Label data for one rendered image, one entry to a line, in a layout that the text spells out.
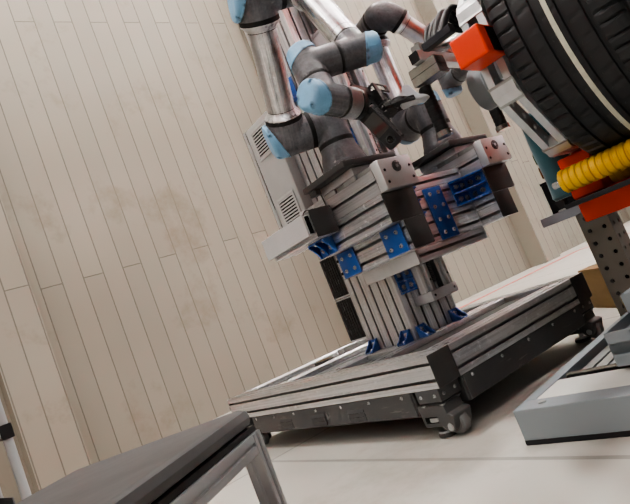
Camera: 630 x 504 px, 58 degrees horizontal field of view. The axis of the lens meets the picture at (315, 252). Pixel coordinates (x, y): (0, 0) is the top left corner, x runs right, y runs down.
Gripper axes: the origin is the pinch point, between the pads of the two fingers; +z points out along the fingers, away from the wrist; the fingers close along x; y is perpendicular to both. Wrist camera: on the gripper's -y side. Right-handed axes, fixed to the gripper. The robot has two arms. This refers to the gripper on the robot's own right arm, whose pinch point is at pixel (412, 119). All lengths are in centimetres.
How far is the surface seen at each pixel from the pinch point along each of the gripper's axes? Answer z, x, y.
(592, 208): 28, -14, -39
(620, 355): 10, -7, -73
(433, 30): 2.8, -16.8, 15.3
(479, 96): 20.5, -10.0, 2.2
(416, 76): 5.1, -5.2, 11.6
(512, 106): 5.3, -20.6, -14.7
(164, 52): 112, 219, 306
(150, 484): -92, 1, -66
